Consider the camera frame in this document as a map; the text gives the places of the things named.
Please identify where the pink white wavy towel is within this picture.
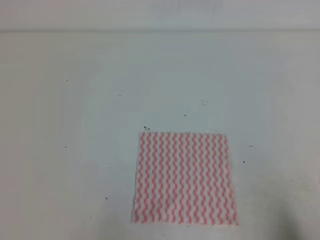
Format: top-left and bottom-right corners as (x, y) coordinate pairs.
(130, 131), (238, 226)

